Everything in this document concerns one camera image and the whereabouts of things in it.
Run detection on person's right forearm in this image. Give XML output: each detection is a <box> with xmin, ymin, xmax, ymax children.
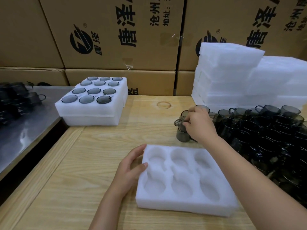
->
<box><xmin>199</xmin><ymin>134</ymin><xmax>307</xmax><ymax>230</ymax></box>

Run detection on person's left hand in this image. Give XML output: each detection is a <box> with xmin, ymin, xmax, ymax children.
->
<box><xmin>109</xmin><ymin>144</ymin><xmax>149</xmax><ymax>199</ymax></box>

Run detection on dark mugs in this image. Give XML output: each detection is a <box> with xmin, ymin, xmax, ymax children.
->
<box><xmin>0</xmin><ymin>81</ymin><xmax>46</xmax><ymax>125</ymax></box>

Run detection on pile of smoky glass mugs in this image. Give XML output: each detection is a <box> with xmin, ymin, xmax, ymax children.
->
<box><xmin>174</xmin><ymin>104</ymin><xmax>307</xmax><ymax>202</ymax></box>

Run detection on stack of white foam trays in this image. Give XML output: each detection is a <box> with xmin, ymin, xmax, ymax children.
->
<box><xmin>191</xmin><ymin>42</ymin><xmax>307</xmax><ymax>111</ymax></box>

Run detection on stainless steel table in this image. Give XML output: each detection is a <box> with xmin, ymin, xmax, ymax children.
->
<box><xmin>0</xmin><ymin>85</ymin><xmax>75</xmax><ymax>175</ymax></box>

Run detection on person's right hand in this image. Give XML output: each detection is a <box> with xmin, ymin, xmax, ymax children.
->
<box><xmin>183</xmin><ymin>106</ymin><xmax>219</xmax><ymax>143</ymax></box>

